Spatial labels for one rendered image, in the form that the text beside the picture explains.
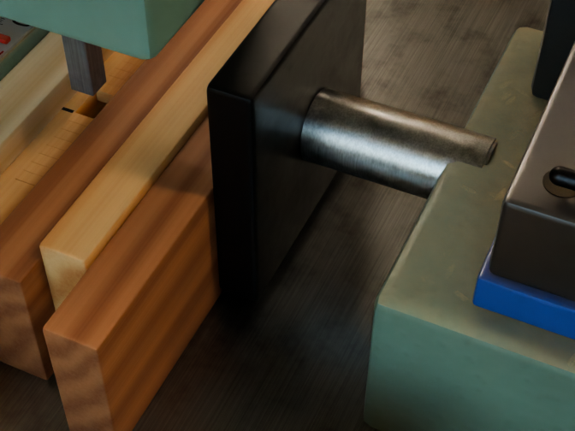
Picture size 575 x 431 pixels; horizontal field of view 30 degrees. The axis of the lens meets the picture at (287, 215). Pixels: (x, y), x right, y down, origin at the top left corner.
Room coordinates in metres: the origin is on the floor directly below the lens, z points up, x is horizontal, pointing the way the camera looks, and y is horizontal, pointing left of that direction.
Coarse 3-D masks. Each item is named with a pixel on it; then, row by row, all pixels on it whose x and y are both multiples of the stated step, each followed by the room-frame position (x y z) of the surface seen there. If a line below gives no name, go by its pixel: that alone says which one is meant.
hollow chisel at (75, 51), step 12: (72, 48) 0.28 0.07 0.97; (84, 48) 0.28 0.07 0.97; (96, 48) 0.28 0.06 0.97; (72, 60) 0.28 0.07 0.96; (84, 60) 0.28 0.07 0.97; (96, 60) 0.28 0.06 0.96; (72, 72) 0.28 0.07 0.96; (84, 72) 0.28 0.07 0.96; (96, 72) 0.28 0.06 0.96; (72, 84) 0.28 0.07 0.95; (84, 84) 0.28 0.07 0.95; (96, 84) 0.28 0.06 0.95
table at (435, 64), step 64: (384, 0) 0.40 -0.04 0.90; (448, 0) 0.40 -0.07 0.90; (512, 0) 0.40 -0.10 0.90; (384, 64) 0.36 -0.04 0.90; (448, 64) 0.36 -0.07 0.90; (384, 192) 0.28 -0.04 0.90; (320, 256) 0.25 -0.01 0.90; (384, 256) 0.25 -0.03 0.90; (256, 320) 0.22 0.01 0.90; (320, 320) 0.22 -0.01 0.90; (0, 384) 0.19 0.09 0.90; (192, 384) 0.19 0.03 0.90; (256, 384) 0.20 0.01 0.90; (320, 384) 0.20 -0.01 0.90
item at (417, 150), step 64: (320, 0) 0.27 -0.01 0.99; (256, 64) 0.24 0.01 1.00; (320, 64) 0.27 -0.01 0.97; (256, 128) 0.23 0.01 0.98; (320, 128) 0.25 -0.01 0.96; (384, 128) 0.25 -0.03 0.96; (448, 128) 0.25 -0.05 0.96; (256, 192) 0.23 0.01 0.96; (320, 192) 0.27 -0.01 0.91; (256, 256) 0.22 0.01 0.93
